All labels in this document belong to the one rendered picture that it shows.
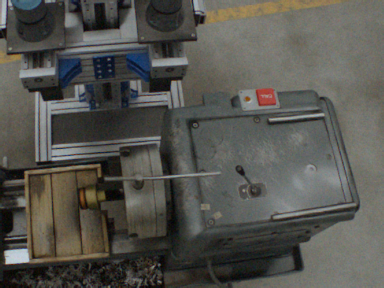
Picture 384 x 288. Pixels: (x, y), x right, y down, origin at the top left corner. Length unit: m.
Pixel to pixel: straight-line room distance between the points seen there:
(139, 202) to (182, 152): 0.20
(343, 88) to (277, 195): 1.92
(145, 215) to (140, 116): 1.27
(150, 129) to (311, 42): 1.40
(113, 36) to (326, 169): 0.95
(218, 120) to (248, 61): 1.69
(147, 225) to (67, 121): 1.31
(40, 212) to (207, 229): 0.70
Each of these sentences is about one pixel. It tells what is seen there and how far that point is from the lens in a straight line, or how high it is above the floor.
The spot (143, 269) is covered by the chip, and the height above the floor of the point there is 0.57.
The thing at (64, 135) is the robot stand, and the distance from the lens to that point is 2.64.
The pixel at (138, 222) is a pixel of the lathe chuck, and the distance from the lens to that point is 1.47.
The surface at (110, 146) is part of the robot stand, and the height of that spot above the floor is 0.23.
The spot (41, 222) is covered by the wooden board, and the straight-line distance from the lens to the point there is 1.80.
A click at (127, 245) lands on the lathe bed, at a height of 0.86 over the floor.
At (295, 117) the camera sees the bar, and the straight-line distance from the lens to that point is 1.57.
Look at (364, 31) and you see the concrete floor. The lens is 3.65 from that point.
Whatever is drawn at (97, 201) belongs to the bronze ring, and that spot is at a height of 1.11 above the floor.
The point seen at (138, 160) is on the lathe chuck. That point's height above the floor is 1.23.
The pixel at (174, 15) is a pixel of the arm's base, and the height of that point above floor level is 1.24.
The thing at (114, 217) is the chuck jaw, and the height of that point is 1.11.
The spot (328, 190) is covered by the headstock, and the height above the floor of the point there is 1.25.
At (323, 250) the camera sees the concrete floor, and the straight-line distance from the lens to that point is 2.86.
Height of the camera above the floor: 2.61
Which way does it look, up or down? 69 degrees down
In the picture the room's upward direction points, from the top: 7 degrees clockwise
